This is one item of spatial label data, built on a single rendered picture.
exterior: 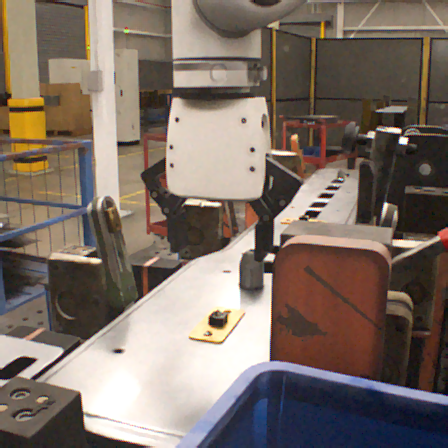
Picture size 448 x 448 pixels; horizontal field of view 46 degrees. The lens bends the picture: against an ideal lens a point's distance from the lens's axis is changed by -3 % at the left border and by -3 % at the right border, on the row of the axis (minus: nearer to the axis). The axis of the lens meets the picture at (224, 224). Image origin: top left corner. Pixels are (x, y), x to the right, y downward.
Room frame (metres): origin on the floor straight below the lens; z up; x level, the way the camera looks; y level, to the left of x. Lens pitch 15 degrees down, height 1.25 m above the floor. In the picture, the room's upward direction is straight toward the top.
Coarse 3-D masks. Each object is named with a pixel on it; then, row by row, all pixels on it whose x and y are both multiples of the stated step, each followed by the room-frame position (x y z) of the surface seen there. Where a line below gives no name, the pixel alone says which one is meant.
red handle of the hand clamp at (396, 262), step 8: (440, 232) 0.46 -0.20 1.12; (432, 240) 0.46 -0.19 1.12; (440, 240) 0.45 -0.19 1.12; (416, 248) 0.46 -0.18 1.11; (424, 248) 0.46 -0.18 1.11; (432, 248) 0.45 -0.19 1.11; (440, 248) 0.45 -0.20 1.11; (400, 256) 0.47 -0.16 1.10; (408, 256) 0.46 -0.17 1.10; (416, 256) 0.46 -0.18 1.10; (424, 256) 0.45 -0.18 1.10; (432, 256) 0.45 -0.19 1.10; (392, 264) 0.46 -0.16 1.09; (400, 264) 0.46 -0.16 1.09; (408, 264) 0.46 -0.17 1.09; (416, 264) 0.46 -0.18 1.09; (392, 272) 0.46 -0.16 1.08; (400, 272) 0.46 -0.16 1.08
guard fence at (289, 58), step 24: (264, 48) 6.94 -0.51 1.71; (288, 48) 7.74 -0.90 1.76; (312, 48) 8.64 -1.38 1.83; (288, 72) 7.76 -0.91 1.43; (312, 72) 8.63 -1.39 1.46; (264, 96) 6.93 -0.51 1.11; (288, 96) 7.75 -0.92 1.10; (312, 96) 8.67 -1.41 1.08; (288, 120) 7.79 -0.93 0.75; (288, 144) 7.82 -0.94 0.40
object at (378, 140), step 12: (348, 132) 0.47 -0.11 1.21; (372, 132) 0.48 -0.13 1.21; (384, 132) 0.46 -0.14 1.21; (396, 132) 0.46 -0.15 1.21; (348, 144) 0.47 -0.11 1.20; (360, 144) 0.48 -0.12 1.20; (372, 144) 0.47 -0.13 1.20; (384, 144) 0.46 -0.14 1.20; (396, 144) 0.46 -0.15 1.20; (408, 144) 0.47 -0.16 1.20; (372, 156) 0.46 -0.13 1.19; (384, 156) 0.46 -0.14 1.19; (396, 156) 0.47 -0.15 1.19; (384, 168) 0.46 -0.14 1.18; (384, 180) 0.46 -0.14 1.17; (384, 192) 0.46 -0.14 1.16; (384, 204) 0.46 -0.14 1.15
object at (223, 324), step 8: (224, 312) 0.56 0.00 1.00; (232, 312) 0.56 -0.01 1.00; (240, 312) 0.56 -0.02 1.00; (208, 320) 0.52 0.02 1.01; (216, 320) 0.52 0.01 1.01; (224, 320) 0.52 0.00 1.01; (232, 320) 0.54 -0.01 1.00; (200, 328) 0.51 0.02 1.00; (208, 328) 0.51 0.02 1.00; (216, 328) 0.52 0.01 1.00; (224, 328) 0.51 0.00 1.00; (232, 328) 0.52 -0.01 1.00; (192, 336) 0.50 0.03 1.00; (200, 336) 0.50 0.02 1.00; (208, 336) 0.50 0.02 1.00; (216, 336) 0.50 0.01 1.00; (224, 336) 0.50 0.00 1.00
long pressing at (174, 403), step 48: (336, 192) 1.26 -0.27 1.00; (240, 240) 0.85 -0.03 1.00; (192, 288) 0.64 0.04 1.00; (240, 288) 0.64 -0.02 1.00; (96, 336) 0.51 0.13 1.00; (144, 336) 0.50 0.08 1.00; (240, 336) 0.50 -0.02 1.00; (96, 384) 0.41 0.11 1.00; (144, 384) 0.41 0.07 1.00; (192, 384) 0.41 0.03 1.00; (96, 432) 0.35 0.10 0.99; (144, 432) 0.34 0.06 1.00
